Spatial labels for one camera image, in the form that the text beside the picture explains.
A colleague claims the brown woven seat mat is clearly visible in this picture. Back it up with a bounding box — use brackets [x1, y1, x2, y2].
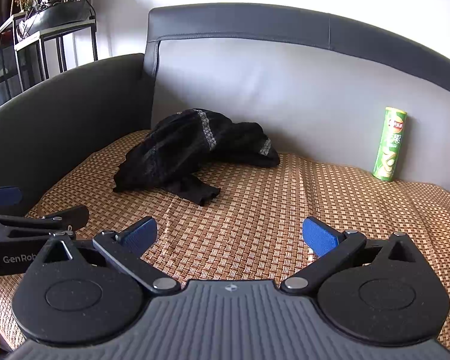
[0, 129, 450, 357]

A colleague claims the black planter trough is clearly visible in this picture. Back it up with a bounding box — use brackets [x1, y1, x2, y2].
[17, 0, 95, 41]

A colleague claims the dark grey leather sofa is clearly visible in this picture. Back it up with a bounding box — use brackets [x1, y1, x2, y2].
[0, 2, 450, 218]

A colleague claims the black metal shelf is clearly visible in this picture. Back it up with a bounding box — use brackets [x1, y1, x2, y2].
[0, 9, 99, 115]

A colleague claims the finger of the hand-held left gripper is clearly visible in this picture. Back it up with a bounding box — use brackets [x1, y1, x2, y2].
[0, 205, 90, 241]
[0, 186, 24, 212]

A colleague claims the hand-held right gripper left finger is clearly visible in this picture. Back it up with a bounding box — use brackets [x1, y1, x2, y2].
[29, 217, 181, 295]

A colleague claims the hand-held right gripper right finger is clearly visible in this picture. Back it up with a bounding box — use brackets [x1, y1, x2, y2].
[280, 217, 425, 295]

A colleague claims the black knit garment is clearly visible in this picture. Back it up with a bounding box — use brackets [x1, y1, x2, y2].
[112, 108, 282, 207]

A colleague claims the green chip can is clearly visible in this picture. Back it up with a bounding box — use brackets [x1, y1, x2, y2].
[372, 106, 409, 182]

